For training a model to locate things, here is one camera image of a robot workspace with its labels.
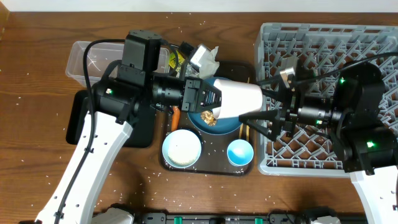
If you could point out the brown food scrap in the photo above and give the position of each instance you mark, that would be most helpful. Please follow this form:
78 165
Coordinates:
208 118

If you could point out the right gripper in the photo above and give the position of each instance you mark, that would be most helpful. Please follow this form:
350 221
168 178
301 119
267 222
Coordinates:
290 109

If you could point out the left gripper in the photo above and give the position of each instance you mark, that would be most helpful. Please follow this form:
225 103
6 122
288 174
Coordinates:
189 94

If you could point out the yellow green snack wrapper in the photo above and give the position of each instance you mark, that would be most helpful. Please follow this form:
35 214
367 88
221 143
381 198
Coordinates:
189 71

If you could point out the brown serving tray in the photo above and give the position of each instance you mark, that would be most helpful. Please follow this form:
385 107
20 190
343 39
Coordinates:
213 158

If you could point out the wooden chopstick left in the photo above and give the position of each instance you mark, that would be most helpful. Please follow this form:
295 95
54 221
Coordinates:
240 131

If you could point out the orange carrot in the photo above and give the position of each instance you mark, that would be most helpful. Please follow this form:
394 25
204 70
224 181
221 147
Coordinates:
175 118

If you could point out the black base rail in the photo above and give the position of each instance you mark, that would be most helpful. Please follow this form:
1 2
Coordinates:
273 218

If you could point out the pink cup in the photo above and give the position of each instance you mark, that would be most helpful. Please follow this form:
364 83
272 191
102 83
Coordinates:
237 98

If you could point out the wooden chopstick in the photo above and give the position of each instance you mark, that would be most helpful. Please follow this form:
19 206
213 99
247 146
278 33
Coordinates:
247 133
240 131

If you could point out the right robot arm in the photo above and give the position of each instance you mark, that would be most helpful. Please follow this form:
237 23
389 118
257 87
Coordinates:
365 146

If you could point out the blue cup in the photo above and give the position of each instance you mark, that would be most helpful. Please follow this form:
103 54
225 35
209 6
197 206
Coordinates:
240 153

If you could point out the wooden chopstick right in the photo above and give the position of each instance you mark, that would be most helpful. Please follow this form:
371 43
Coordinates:
247 133

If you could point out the grey dishwasher rack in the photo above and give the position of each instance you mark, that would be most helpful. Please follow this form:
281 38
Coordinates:
321 48

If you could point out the crumpled white tissue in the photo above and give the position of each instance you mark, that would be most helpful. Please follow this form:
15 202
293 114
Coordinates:
210 66

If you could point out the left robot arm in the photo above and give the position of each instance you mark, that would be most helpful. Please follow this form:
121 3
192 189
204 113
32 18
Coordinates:
114 102

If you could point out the black plastic tray bin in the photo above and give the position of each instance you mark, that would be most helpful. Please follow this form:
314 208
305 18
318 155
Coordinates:
141 136

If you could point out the light blue rice bowl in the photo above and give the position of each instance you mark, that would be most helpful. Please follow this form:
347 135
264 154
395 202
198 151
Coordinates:
181 148

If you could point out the dark blue plate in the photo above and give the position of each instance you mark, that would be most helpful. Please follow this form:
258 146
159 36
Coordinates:
222 126

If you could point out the clear plastic container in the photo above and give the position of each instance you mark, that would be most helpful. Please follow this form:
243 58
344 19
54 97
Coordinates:
99 57

